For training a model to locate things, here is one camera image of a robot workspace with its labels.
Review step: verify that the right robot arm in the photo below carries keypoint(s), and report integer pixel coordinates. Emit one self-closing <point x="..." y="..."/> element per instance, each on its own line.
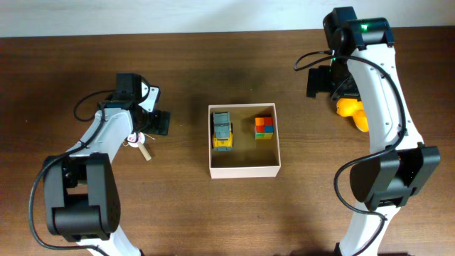
<point x="358" y="71"/>

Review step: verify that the pink cardboard box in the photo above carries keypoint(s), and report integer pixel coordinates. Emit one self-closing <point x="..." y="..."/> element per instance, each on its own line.
<point x="250" y="157"/>

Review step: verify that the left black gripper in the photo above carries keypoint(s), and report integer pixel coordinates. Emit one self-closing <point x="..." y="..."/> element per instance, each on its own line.
<point x="156" y="128"/>

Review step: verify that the pig face rattle drum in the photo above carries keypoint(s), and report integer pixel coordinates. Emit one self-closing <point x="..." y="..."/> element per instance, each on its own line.
<point x="137" y="140"/>

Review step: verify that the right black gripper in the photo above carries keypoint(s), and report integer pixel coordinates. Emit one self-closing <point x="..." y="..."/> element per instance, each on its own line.
<point x="317" y="80"/>

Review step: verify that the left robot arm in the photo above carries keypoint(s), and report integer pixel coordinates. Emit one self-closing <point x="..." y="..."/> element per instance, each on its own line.
<point x="82" y="203"/>

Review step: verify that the multicolour puzzle cube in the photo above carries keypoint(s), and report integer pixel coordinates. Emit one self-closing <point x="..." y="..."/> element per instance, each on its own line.
<point x="264" y="128"/>

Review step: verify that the orange toy dinosaur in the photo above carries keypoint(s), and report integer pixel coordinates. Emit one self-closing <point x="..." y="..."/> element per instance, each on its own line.
<point x="354" y="108"/>

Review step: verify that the yellow grey toy truck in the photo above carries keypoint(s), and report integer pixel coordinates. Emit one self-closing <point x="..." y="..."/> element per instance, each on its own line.
<point x="222" y="139"/>

